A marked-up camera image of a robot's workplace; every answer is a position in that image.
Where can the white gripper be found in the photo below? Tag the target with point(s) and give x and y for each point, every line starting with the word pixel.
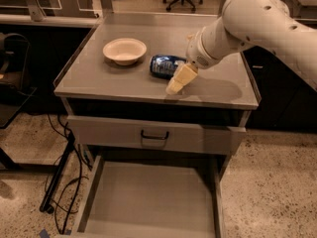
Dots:
pixel 197 54

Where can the closed grey top drawer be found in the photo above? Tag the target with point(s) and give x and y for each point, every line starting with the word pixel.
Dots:
pixel 183 137

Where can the blue pepsi can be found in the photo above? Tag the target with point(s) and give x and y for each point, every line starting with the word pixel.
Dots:
pixel 163 66

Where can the black drawer handle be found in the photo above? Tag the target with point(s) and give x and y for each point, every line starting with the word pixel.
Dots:
pixel 154 137

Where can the grey drawer cabinet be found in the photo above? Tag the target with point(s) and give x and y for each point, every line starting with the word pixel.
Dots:
pixel 224 95

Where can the black table leg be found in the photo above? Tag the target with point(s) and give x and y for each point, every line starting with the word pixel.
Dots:
pixel 46 202

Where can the black chair at left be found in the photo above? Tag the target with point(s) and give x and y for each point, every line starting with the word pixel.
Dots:
pixel 15 88

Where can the open grey middle drawer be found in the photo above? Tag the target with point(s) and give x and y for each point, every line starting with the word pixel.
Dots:
pixel 171 198

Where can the beige paper bowl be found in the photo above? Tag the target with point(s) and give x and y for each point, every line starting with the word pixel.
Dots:
pixel 124 51

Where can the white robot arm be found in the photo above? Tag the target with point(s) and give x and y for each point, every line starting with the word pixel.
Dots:
pixel 244 24

